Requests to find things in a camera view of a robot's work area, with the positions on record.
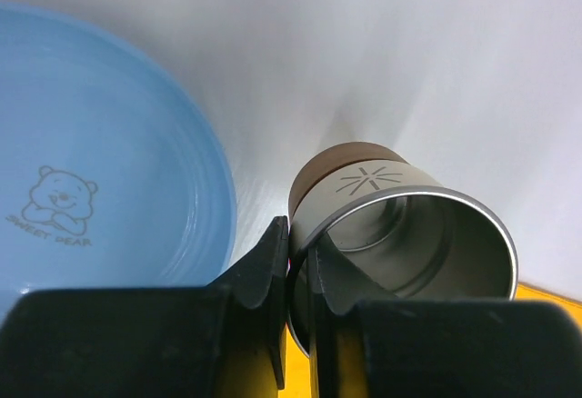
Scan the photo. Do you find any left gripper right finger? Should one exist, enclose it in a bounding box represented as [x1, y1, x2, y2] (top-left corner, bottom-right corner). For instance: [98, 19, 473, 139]
[307, 242, 581, 397]

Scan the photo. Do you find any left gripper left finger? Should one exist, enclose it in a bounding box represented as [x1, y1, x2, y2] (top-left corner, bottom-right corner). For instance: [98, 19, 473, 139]
[1, 216, 288, 397]

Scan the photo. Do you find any yellow Pikachu cloth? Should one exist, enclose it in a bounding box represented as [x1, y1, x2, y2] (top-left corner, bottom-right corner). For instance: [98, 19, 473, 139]
[218, 284, 581, 397]

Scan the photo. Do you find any metal cup brown base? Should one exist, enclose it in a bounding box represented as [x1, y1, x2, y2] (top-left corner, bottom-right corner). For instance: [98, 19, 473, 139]
[287, 142, 518, 352]

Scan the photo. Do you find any light blue plate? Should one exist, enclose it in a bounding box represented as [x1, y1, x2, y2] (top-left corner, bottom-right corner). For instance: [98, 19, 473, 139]
[1, 4, 236, 313]

